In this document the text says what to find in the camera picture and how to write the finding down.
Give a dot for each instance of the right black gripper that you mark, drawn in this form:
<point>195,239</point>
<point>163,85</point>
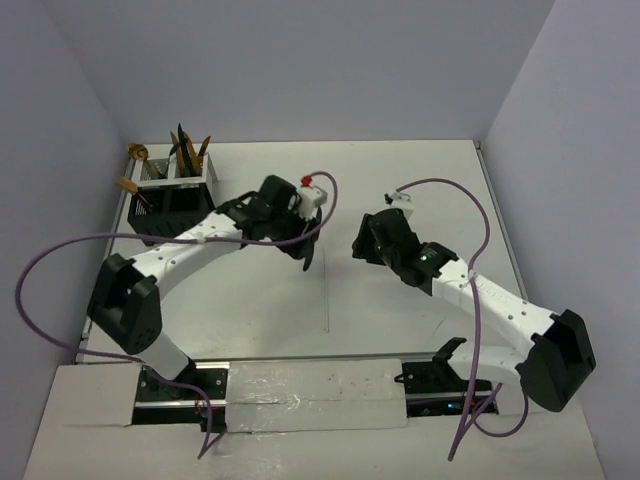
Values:
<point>363,243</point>

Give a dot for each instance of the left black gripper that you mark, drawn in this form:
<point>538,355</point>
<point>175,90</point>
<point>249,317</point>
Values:
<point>291,209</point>

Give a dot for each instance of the black serrated knife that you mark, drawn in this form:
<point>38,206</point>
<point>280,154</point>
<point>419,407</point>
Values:
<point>180,131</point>

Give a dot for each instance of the gold knife green handle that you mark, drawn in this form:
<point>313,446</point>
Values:
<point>176,151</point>

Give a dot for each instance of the gold fork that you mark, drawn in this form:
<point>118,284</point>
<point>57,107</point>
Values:
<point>132,188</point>

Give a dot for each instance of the gold spoon green handle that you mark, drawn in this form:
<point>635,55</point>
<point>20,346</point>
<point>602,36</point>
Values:
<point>139,152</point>

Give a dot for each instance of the gold knife black handle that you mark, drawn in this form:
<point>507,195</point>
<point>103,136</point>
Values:
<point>190,156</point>

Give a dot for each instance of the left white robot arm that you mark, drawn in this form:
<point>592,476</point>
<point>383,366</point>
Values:
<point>126,299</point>

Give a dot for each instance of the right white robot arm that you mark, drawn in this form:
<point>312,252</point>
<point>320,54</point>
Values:
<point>549,354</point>

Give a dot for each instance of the clear glass straw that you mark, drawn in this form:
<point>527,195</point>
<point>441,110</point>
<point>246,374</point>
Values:
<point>326,327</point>

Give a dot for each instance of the black utensil caddy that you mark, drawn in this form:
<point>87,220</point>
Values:
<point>168,211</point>

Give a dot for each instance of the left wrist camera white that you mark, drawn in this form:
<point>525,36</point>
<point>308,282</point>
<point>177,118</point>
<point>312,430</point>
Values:
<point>310,197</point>

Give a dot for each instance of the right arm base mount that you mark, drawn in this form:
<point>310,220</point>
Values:
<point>431,389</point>

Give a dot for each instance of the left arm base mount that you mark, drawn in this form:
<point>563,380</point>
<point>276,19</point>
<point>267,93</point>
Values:
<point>159,404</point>

